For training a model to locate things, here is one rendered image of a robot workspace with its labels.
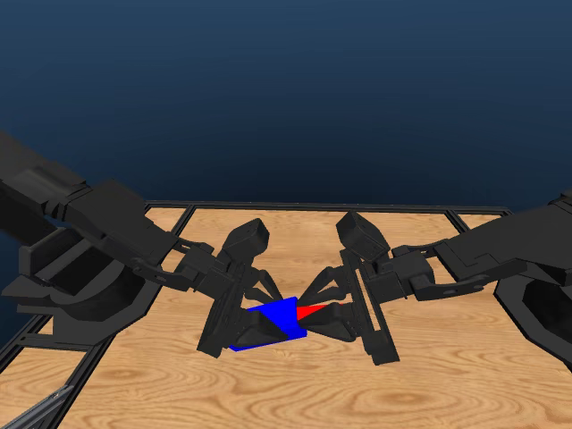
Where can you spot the thin red peg bar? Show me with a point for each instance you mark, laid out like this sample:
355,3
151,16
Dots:
306,312

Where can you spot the silver aluminium rail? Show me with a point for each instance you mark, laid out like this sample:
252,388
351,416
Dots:
40,409

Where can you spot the black table frame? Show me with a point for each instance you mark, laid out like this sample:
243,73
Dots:
313,205

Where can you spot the blue hollow socket block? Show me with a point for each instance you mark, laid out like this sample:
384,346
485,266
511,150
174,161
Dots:
279,313

